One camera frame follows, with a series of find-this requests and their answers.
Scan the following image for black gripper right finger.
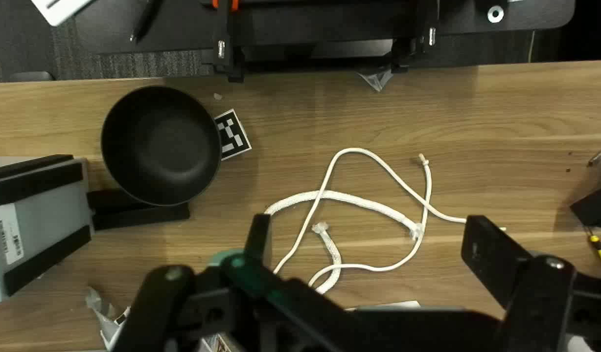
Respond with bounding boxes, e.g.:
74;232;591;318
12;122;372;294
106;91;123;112
460;214;601;352

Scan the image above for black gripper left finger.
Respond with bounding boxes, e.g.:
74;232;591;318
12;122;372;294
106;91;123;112
112;214;354;352

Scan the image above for thick white braided rope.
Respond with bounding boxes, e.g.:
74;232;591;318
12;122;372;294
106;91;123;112
262;191;425;296

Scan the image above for thin white rope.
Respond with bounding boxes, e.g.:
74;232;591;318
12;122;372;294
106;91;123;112
270;148;474;290

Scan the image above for plain grey battery box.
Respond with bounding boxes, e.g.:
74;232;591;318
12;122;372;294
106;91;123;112
0;153;94;306

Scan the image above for long black tool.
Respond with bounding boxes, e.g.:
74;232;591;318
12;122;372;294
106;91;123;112
568;185;601;230

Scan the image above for black round bowl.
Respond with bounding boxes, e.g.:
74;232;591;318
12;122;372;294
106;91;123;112
100;85;223;210

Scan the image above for black white fiducial tag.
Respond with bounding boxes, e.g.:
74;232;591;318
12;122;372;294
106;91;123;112
213;108;254;163

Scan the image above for black bar clamp orange trigger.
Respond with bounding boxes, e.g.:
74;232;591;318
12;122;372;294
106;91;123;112
390;0;442;75
209;0;249;85

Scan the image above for black pen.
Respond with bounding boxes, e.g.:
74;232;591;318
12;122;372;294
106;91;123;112
129;0;162;46

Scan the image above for black platform board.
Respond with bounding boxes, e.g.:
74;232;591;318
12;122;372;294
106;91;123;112
72;0;577;56

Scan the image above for white paper sheet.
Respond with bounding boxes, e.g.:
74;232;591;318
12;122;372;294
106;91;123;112
29;0;94;30

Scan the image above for yellow handled screwdriver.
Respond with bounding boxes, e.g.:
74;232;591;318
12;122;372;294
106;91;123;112
585;232;601;273

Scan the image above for white ring washer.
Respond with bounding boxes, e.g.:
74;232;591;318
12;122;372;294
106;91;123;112
485;5;507;26

